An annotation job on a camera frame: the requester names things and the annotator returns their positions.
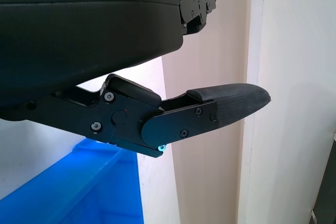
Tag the blue plastic tray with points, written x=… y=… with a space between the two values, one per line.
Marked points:
x=65 y=195

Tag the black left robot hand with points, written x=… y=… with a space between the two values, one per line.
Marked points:
x=78 y=37

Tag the dark grey furniture panel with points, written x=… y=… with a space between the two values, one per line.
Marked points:
x=330 y=182

